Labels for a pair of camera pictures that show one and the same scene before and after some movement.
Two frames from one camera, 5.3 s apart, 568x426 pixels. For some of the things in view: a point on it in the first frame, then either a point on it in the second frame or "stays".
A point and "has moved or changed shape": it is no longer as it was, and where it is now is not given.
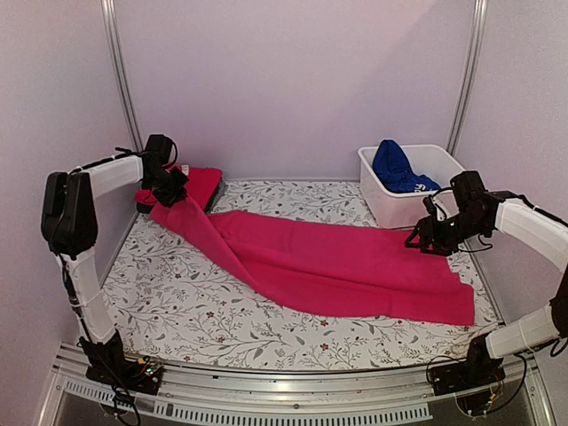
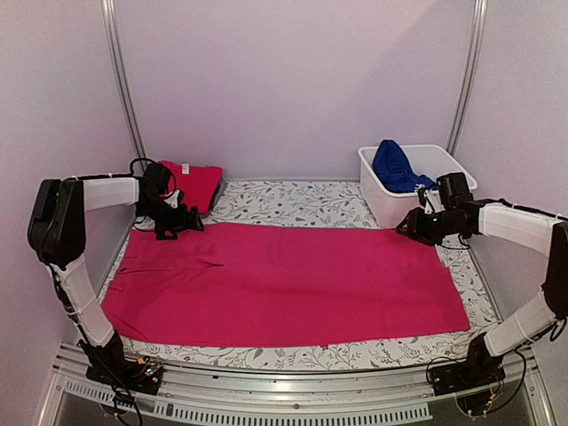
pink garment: [338, 262] has moved or changed shape
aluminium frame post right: [473, 51] stays
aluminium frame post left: [112, 40] stays
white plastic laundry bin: [406, 210] stays
